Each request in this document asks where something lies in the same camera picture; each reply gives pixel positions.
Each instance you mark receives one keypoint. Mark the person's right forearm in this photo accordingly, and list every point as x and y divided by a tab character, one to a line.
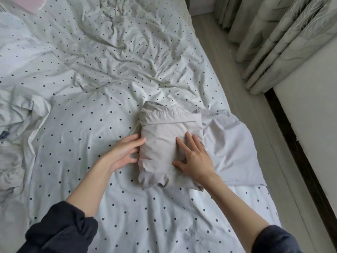
237	210

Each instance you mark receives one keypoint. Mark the pink pillow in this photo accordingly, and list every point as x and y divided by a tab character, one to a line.
23	3

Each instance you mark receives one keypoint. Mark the white bedside cabinet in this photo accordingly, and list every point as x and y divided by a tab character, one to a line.
203	5

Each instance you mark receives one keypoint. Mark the white dotted bed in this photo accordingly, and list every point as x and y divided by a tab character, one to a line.
131	55

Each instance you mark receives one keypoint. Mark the person's left hand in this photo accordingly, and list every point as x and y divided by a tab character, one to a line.
124	152

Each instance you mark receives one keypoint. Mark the cream white jacket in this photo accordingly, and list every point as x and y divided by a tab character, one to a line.
16	134

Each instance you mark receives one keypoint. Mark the person's right hand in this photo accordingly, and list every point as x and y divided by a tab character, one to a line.
196	163

